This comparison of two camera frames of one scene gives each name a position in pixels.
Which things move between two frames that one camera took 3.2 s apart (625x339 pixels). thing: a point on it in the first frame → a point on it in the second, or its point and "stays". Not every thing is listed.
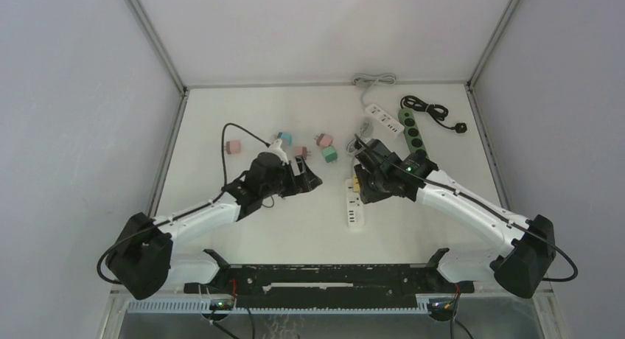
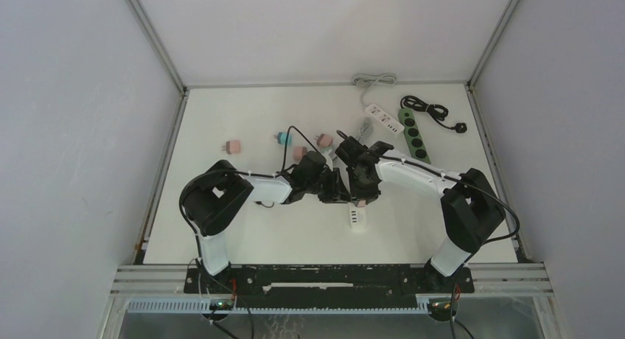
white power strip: [382, 118] stays
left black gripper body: [284, 184] → [326, 186]
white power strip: [355, 208] stays
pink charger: [301, 151] stays
